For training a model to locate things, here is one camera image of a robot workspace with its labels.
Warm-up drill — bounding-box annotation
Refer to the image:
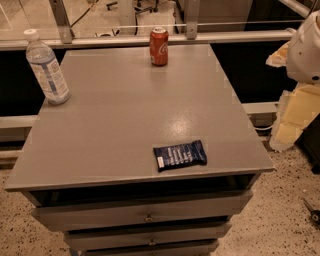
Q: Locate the clear plastic water bottle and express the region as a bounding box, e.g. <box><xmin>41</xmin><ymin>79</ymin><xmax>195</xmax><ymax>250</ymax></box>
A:
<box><xmin>24</xmin><ymin>29</ymin><xmax>70</xmax><ymax>105</ymax></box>

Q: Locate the top grey drawer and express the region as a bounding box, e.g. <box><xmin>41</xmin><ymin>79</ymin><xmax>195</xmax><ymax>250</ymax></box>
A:
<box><xmin>32</xmin><ymin>190</ymin><xmax>253</xmax><ymax>231</ymax></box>

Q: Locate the black object on floor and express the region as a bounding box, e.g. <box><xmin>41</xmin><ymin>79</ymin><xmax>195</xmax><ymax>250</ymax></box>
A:
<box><xmin>303</xmin><ymin>198</ymin><xmax>320</xmax><ymax>225</ymax></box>

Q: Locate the bottom grey drawer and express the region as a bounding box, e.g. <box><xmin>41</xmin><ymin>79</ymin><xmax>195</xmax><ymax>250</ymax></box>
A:
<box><xmin>83</xmin><ymin>240</ymin><xmax>219</xmax><ymax>256</ymax></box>

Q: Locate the red coke can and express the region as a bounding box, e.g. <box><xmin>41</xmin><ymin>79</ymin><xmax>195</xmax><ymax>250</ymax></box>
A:
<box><xmin>149</xmin><ymin>27</ymin><xmax>169</xmax><ymax>66</ymax></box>

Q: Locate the middle grey drawer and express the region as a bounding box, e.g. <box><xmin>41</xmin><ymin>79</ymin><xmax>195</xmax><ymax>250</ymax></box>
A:
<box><xmin>65</xmin><ymin>222</ymin><xmax>231</xmax><ymax>251</ymax></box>

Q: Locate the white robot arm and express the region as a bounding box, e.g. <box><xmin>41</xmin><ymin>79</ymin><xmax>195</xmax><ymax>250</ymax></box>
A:
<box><xmin>266</xmin><ymin>11</ymin><xmax>320</xmax><ymax>151</ymax></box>

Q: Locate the grey drawer cabinet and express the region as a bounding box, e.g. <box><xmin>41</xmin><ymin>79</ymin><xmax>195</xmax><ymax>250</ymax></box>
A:
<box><xmin>4</xmin><ymin>43</ymin><xmax>276</xmax><ymax>256</ymax></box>

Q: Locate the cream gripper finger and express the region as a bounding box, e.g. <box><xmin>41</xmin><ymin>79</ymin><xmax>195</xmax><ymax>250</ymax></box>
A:
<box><xmin>269</xmin><ymin>83</ymin><xmax>320</xmax><ymax>152</ymax></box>
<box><xmin>266</xmin><ymin>42</ymin><xmax>289</xmax><ymax>68</ymax></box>

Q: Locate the grey drawer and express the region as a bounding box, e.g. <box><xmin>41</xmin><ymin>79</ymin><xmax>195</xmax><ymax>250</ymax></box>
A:
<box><xmin>83</xmin><ymin>240</ymin><xmax>219</xmax><ymax>256</ymax></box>
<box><xmin>65</xmin><ymin>222</ymin><xmax>231</xmax><ymax>251</ymax></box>
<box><xmin>32</xmin><ymin>190</ymin><xmax>253</xmax><ymax>231</ymax></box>

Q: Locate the dark blue snack packet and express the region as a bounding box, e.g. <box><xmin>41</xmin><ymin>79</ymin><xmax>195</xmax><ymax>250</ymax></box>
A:
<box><xmin>153</xmin><ymin>140</ymin><xmax>207</xmax><ymax>172</ymax></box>

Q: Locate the grey metal railing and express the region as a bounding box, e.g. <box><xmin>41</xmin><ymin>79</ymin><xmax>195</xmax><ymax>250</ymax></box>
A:
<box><xmin>0</xmin><ymin>0</ymin><xmax>319</xmax><ymax>51</ymax></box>

